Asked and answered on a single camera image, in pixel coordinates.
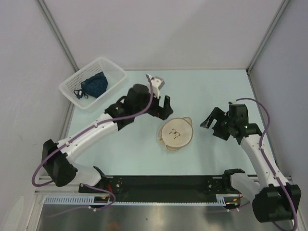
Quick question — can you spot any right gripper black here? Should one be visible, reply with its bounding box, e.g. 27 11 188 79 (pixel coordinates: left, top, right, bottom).
199 107 234 141

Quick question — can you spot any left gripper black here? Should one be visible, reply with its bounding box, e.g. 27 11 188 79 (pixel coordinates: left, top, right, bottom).
135 90 174 122

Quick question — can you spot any beige mesh laundry bag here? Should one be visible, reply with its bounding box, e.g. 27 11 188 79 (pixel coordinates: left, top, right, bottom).
156 117 193 152

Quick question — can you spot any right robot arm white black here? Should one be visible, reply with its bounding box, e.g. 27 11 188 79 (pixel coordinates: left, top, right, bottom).
200 103 301 224

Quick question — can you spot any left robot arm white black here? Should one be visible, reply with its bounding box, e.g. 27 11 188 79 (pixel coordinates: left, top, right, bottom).
42 84 173 193

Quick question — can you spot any dark blue bra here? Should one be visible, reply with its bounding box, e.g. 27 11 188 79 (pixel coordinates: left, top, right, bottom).
73 72 108 99

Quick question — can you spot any white plastic perforated basket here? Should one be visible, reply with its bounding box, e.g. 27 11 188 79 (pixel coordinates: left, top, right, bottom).
59 57 127 112

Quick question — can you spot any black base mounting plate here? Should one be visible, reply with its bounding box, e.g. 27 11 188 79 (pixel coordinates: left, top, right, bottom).
78 175 251 203

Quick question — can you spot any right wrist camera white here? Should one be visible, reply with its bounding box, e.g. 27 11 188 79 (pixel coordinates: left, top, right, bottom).
228 101 244 107

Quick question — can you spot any white slotted cable duct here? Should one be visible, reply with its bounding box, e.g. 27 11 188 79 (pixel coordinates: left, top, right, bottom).
44 195 239 206

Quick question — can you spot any left aluminium frame post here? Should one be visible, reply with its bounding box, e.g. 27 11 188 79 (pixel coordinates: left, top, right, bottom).
35 0 79 72

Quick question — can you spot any aluminium frame post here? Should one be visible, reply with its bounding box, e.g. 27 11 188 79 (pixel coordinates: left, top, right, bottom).
35 0 79 72
246 0 291 75

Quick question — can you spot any right aluminium frame post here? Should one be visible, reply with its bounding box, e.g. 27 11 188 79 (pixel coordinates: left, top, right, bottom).
246 0 291 75

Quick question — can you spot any aluminium extrusion rail left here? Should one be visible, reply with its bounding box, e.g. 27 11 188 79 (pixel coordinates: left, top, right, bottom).
33 175 82 194

